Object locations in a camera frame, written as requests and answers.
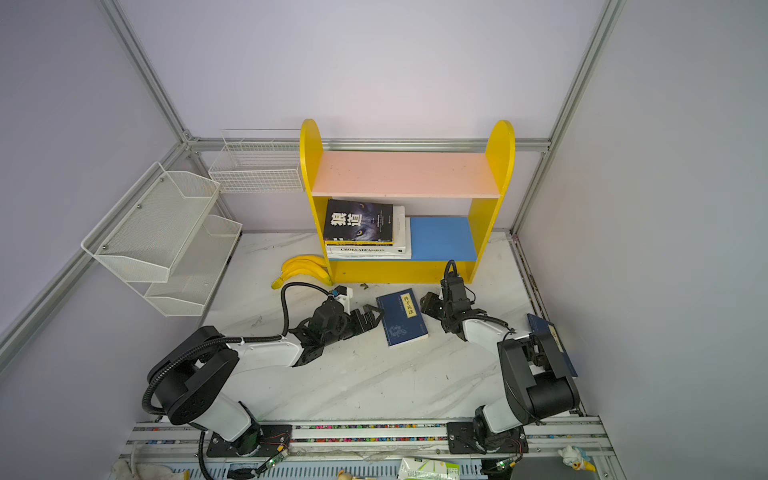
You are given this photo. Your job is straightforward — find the blue book yellow label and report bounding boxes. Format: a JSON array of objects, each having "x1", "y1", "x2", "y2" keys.
[
  {"x1": 376, "y1": 289, "x2": 428, "y2": 347},
  {"x1": 527, "y1": 313, "x2": 578, "y2": 378}
]

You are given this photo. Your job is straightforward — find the white Javen Mao portfolio book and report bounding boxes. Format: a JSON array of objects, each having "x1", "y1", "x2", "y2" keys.
[{"x1": 325, "y1": 217, "x2": 412, "y2": 260}]

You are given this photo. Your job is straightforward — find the white Chokladfabriken book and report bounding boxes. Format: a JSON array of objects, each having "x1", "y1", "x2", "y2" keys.
[{"x1": 322, "y1": 200, "x2": 408, "y2": 258}]

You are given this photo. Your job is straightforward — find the black book white characters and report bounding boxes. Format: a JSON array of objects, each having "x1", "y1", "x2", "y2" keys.
[{"x1": 323, "y1": 199, "x2": 394, "y2": 244}]

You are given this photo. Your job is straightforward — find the yellow paperback book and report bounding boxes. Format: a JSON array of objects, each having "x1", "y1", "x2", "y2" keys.
[{"x1": 324, "y1": 240, "x2": 395, "y2": 247}]

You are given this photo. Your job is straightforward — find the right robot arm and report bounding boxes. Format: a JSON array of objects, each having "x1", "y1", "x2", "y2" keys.
[{"x1": 419, "y1": 276, "x2": 580, "y2": 451}]

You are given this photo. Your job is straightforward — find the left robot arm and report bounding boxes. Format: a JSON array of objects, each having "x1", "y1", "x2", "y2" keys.
[{"x1": 141, "y1": 297, "x2": 384, "y2": 443}]

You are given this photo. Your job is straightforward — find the yellow banana bunch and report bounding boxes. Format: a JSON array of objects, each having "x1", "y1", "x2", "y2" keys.
[{"x1": 271, "y1": 255, "x2": 332, "y2": 290}]

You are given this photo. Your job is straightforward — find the white green carton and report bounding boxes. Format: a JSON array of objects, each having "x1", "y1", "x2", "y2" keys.
[{"x1": 397, "y1": 457, "x2": 460, "y2": 480}]

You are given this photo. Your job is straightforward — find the white mesh two-tier rack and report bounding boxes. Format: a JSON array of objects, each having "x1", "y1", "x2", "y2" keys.
[{"x1": 81, "y1": 163, "x2": 242, "y2": 317}]

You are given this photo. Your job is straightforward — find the small toy figure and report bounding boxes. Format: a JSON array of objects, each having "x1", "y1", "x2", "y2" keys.
[{"x1": 558, "y1": 445, "x2": 597, "y2": 472}]

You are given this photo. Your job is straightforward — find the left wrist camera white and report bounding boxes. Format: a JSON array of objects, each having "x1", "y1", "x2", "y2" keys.
[{"x1": 331, "y1": 285, "x2": 353, "y2": 314}]

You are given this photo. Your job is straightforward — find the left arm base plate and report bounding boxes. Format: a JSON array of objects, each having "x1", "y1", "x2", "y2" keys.
[{"x1": 206, "y1": 424, "x2": 293, "y2": 458}]

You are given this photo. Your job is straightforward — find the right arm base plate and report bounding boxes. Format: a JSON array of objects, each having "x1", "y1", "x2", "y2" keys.
[{"x1": 446, "y1": 422, "x2": 529, "y2": 455}]

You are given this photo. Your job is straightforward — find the white wire basket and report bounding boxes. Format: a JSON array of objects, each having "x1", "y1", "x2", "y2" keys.
[{"x1": 208, "y1": 129, "x2": 304, "y2": 194}]

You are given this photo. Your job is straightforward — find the aluminium front rail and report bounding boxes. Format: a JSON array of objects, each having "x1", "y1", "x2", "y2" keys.
[{"x1": 119, "y1": 415, "x2": 625, "y2": 479}]

